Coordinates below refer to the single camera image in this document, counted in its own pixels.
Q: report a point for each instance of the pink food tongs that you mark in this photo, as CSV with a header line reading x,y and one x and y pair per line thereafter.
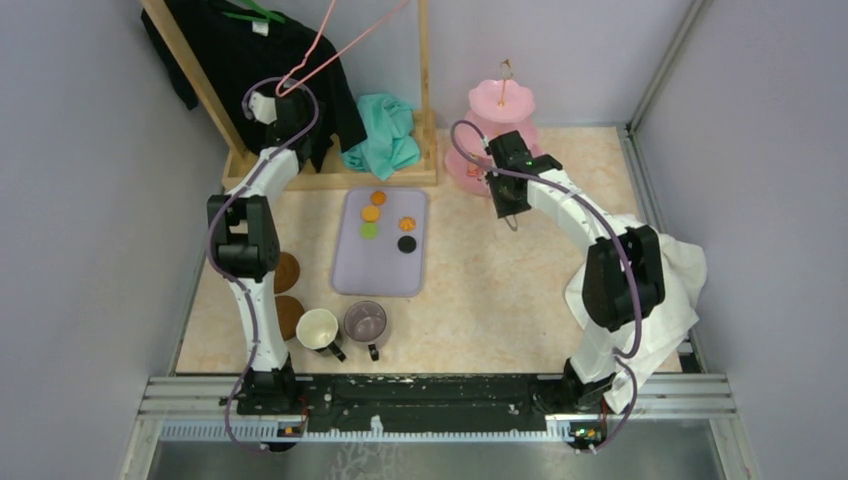
x,y
512,222

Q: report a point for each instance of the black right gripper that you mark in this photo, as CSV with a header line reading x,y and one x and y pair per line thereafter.
x,y
504,208

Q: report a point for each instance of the small orange round cookie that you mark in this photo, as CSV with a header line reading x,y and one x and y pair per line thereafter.
x,y
378,198

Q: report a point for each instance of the black t-shirt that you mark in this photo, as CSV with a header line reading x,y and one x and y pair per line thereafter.
x,y
235,57

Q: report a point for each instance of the orange swirl cookie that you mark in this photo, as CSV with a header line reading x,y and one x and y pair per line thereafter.
x,y
407,224

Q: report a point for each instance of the cream mug black handle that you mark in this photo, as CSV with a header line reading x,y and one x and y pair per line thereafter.
x,y
319,331

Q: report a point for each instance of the brown saucer near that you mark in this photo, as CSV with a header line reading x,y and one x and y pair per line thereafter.
x,y
289,311

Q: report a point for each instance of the purple mug black handle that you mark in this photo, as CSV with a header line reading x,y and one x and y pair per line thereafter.
x,y
366,322

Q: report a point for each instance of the wooden clothes rack frame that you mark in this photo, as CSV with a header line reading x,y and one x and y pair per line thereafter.
x,y
334,175

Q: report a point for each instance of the lavender serving tray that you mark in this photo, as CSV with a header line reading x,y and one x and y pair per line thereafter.
x,y
376,267

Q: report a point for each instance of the brown saucer far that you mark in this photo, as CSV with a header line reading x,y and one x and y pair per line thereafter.
x,y
286,274

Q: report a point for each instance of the teal cloth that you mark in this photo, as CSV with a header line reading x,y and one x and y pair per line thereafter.
x,y
389,145

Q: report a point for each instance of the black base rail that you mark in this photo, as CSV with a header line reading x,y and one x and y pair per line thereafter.
x,y
487,403

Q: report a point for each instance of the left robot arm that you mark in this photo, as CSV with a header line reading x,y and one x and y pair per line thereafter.
x,y
242,245

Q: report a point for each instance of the orange waffle round cookie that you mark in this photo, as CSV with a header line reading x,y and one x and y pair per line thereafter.
x,y
370,214

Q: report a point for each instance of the pink three-tier cake stand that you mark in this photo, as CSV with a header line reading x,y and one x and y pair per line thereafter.
x,y
497,106

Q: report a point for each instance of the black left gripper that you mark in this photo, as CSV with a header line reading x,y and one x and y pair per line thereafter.
x,y
314,115

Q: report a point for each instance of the white towel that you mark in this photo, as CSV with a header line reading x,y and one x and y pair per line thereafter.
x,y
685,273

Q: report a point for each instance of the brown saucer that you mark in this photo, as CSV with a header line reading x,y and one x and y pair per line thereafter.
x,y
286,274
289,311

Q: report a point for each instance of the green clothes hanger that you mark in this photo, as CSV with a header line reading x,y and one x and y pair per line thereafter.
x,y
251,11

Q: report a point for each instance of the green round cookie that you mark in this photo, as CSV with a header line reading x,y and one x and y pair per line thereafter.
x,y
369,230

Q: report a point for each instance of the black sandwich cookie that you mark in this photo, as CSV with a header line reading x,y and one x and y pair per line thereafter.
x,y
407,244

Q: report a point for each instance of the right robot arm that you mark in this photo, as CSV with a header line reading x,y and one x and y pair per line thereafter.
x,y
621,282

